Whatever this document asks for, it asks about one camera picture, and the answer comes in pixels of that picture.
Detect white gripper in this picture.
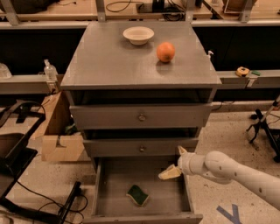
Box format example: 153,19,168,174
158,146,209,180

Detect green yellow sponge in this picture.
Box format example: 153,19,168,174
126,185,149,207

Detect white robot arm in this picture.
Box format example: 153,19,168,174
158,146,280,210

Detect middle grey drawer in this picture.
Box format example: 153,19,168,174
84,137,198,158

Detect bottom grey open drawer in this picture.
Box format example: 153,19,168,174
84,156,203,224

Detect top grey drawer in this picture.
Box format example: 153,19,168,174
70,103,211,130

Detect grey wooden drawer cabinet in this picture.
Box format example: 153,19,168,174
59,20,222,182

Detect black tripod stand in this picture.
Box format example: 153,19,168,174
247,95,280,163

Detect orange fruit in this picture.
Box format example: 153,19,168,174
157,42,175,63

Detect small white pump bottle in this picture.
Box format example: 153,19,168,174
207,50,214,59

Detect cardboard box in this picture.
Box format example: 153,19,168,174
31,92,89,162

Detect green small object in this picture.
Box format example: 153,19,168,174
251,70,261,76

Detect white bowl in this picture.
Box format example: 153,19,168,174
122,26,154,46

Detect clear plastic bottle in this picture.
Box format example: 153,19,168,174
44,59,58,81

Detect black floor cable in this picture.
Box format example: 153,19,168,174
16,180,89,224

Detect black chair frame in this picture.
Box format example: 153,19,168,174
0,100,81,224

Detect black cable on bench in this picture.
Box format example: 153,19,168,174
105,0,144,13

